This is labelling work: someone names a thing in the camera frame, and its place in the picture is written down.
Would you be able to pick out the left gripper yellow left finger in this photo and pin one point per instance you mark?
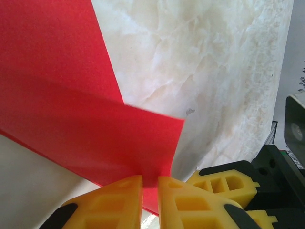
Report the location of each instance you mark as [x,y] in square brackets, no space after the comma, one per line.
[107,207]

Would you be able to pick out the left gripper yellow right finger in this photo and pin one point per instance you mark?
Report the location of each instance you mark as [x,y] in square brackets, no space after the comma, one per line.
[190,210]

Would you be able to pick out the red paper sheet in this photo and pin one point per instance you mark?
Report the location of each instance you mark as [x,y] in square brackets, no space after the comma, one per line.
[59,107]

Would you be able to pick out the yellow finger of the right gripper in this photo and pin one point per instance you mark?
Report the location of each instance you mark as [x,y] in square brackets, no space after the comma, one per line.
[262,220]
[247,188]

